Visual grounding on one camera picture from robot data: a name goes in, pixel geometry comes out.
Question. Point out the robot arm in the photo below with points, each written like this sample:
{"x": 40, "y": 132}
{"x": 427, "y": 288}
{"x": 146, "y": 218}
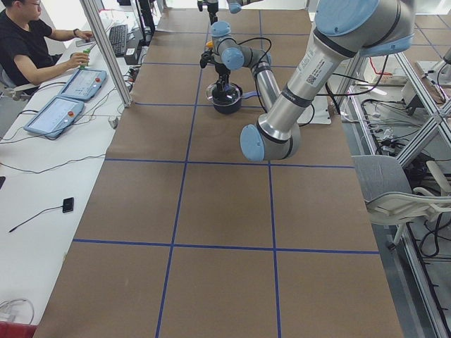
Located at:
{"x": 342, "y": 30}
{"x": 234, "y": 6}

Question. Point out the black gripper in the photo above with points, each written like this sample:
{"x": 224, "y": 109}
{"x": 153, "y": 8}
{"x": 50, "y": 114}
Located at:
{"x": 220, "y": 70}

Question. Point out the aluminium frame post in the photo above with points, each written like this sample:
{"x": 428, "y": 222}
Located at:
{"x": 92, "y": 16}

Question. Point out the small black device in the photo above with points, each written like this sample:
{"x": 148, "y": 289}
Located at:
{"x": 68, "y": 205}

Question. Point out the upper teach pendant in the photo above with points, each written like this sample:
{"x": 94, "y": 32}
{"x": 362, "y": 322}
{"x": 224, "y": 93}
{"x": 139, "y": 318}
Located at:
{"x": 84, "y": 84}

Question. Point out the person in black shirt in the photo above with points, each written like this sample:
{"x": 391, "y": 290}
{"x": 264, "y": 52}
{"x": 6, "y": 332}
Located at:
{"x": 24, "y": 52}

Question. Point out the grey office chair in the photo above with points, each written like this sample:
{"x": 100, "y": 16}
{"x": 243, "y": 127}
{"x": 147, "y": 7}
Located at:
{"x": 389, "y": 198}

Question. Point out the black keyboard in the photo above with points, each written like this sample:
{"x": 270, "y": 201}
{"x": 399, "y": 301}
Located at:
{"x": 118, "y": 36}

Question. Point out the glass pot lid blue knob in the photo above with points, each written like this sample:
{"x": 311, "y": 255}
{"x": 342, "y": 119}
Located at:
{"x": 223, "y": 94}

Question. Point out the lower teach pendant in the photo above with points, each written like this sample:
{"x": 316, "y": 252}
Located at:
{"x": 55, "y": 117}

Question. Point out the teach pendant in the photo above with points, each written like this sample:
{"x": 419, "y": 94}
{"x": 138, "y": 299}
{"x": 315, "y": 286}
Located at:
{"x": 55, "y": 117}
{"x": 84, "y": 84}

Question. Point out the dark blue pot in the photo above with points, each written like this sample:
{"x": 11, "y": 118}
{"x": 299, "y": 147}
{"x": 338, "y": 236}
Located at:
{"x": 231, "y": 102}

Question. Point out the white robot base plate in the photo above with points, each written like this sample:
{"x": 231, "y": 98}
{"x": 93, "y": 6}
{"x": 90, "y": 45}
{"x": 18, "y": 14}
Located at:
{"x": 317, "y": 113}

